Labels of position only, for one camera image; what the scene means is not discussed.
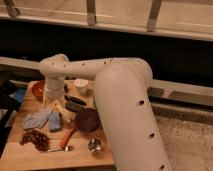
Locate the wooden table board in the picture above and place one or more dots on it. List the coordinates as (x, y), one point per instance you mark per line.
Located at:
(17, 157)

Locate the white cup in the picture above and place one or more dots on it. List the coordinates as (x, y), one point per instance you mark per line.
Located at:
(81, 85)

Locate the blue object at left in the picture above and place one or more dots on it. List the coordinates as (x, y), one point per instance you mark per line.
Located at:
(19, 95)

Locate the dark brown block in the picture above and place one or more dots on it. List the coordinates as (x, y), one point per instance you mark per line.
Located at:
(73, 107)

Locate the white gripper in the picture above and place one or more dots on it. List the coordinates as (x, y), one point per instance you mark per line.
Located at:
(53, 91)

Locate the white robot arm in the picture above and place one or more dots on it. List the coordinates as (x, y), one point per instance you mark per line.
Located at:
(120, 93)

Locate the orange carrot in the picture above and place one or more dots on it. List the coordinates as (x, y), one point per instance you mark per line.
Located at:
(66, 137)

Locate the metal measuring cup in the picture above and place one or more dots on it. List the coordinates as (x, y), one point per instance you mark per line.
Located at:
(95, 146)

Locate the red bowl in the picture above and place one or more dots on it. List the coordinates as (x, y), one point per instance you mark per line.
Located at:
(38, 89)

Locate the blue sponge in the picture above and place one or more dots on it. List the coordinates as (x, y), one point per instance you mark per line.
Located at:
(54, 122)

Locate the bunch of dark grapes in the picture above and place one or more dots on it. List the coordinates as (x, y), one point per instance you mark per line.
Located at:
(37, 138)

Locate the yellow banana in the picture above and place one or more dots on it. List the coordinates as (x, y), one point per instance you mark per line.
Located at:
(67, 115)

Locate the purple bowl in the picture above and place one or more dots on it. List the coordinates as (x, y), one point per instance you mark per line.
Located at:
(87, 120)

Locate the metal spoon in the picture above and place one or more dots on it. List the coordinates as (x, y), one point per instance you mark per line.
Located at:
(65, 149)

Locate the grey blue cloth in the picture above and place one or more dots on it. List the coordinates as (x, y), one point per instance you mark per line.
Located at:
(36, 119)

